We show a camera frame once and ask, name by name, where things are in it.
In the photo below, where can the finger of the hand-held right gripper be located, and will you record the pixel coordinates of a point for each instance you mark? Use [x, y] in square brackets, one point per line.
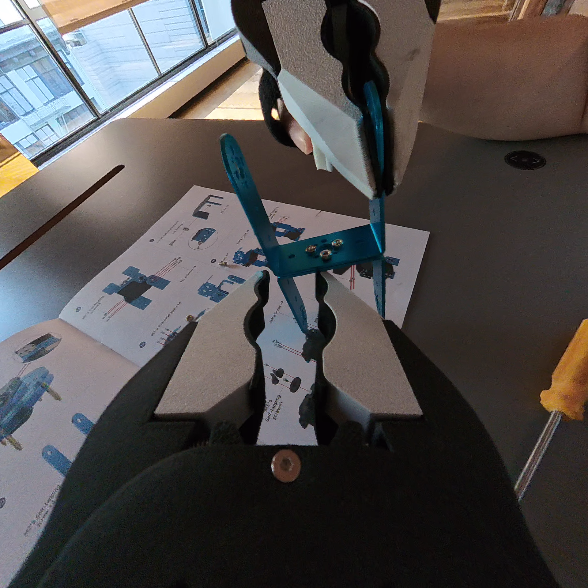
[404, 82]
[312, 73]

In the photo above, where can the dark desk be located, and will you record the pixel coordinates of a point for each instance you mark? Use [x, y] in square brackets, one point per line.
[482, 275]

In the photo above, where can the printed instruction manual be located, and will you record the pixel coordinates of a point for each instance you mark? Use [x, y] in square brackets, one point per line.
[138, 285]

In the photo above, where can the blue metal bracket assembly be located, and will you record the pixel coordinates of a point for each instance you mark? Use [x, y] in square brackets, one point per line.
[321, 250]

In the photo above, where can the window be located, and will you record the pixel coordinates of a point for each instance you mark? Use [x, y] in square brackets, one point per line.
[92, 69]

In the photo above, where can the round black desk grommet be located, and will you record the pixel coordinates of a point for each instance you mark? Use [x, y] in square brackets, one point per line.
[525, 160]

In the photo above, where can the person's right hand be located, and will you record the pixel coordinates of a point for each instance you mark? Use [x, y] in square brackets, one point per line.
[301, 133]

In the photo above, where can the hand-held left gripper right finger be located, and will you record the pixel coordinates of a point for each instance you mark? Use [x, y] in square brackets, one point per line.
[363, 363]

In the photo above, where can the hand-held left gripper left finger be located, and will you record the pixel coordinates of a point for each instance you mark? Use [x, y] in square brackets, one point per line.
[216, 363]

